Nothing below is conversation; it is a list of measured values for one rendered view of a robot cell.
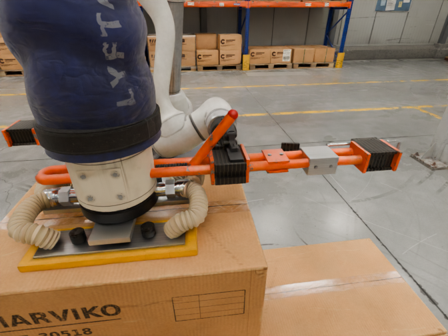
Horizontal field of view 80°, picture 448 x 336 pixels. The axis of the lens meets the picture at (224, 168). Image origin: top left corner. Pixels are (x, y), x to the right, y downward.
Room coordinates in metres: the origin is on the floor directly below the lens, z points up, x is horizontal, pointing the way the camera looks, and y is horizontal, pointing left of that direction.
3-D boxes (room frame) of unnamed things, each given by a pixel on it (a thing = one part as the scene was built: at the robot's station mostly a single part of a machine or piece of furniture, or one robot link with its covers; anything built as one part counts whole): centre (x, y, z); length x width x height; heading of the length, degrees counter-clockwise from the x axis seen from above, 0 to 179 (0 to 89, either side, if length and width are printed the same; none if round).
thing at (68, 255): (0.41, 0.23, 0.98); 0.34 x 0.10 x 0.05; 97
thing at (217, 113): (0.77, 0.01, 1.08); 0.09 x 0.06 x 0.09; 98
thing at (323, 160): (0.56, -0.22, 1.08); 0.07 x 0.07 x 0.04; 7
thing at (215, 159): (0.53, -0.01, 1.08); 0.10 x 0.08 x 0.06; 7
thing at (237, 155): (0.54, -0.02, 1.11); 0.07 x 0.03 x 0.01; 8
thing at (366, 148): (0.57, -0.36, 1.09); 0.08 x 0.07 x 0.05; 97
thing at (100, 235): (0.50, 0.24, 1.02); 0.34 x 0.25 x 0.06; 97
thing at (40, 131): (0.51, 0.24, 1.20); 0.23 x 0.23 x 0.04
